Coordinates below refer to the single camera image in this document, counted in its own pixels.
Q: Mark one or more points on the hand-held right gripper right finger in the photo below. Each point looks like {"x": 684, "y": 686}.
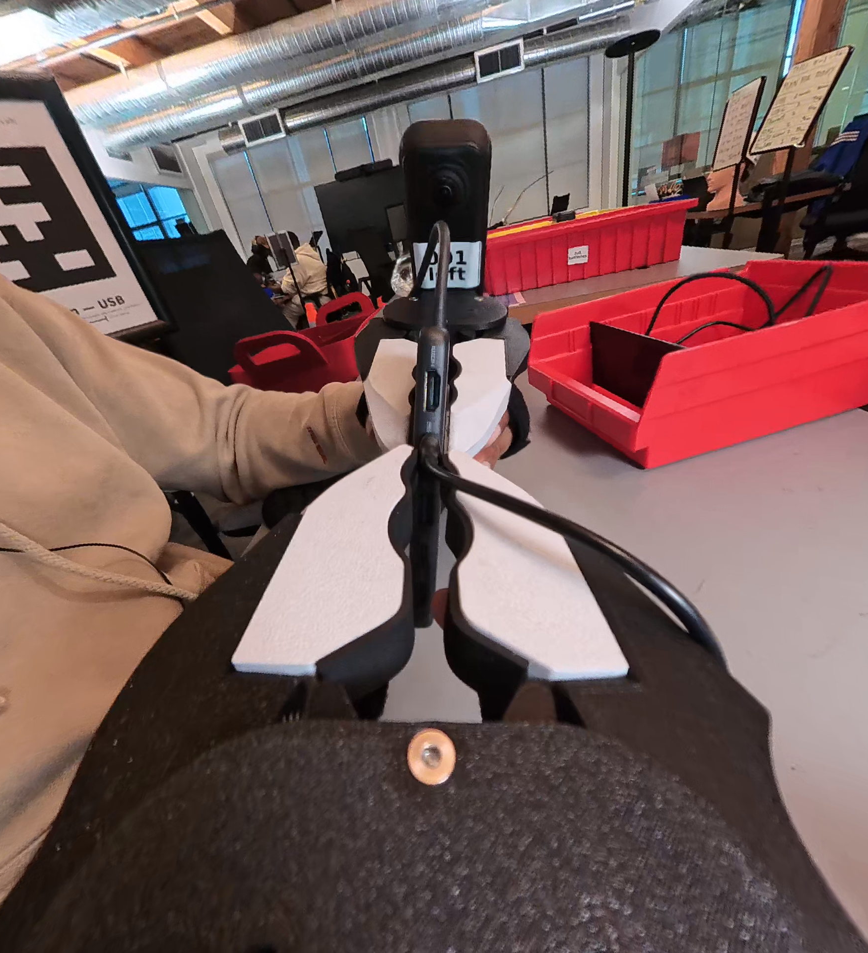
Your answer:
{"x": 530, "y": 603}

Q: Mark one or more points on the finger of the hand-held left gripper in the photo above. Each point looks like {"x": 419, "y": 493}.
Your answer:
{"x": 389, "y": 394}
{"x": 482, "y": 394}

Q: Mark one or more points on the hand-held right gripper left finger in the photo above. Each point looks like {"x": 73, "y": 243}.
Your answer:
{"x": 329, "y": 581}

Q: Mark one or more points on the small red plastic bin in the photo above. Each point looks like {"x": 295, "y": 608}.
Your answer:
{"x": 739, "y": 402}

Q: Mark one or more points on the person's left forearm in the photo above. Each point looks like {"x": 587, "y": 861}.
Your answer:
{"x": 255, "y": 424}

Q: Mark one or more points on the person's left hand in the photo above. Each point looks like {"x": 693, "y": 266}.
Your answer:
{"x": 497, "y": 447}

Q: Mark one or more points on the black display screen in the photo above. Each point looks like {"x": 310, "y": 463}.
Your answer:
{"x": 352, "y": 216}

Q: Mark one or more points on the red tote basket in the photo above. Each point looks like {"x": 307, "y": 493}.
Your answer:
{"x": 292, "y": 357}

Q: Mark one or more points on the white air vent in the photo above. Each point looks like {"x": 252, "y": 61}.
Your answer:
{"x": 261, "y": 128}
{"x": 499, "y": 59}

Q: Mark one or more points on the black divider of red bin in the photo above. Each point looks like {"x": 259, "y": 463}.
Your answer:
{"x": 627, "y": 365}

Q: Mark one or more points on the long red plastic tub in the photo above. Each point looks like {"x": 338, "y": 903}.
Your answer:
{"x": 590, "y": 246}

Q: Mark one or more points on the black partition panel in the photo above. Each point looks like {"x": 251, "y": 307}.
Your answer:
{"x": 203, "y": 298}

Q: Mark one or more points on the black floor lamp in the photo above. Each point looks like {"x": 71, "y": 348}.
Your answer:
{"x": 631, "y": 45}

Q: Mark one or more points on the person's beige hoodie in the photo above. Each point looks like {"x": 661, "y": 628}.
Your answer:
{"x": 54, "y": 521}

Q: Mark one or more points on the notice board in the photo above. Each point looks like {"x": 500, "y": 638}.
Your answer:
{"x": 735, "y": 123}
{"x": 798, "y": 100}

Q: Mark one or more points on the large framed marker sign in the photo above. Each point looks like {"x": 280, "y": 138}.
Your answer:
{"x": 24, "y": 208}

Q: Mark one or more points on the blue jacket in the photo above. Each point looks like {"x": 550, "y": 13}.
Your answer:
{"x": 865, "y": 156}

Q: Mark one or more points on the silver ventilation duct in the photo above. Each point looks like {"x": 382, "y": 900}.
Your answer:
{"x": 292, "y": 74}

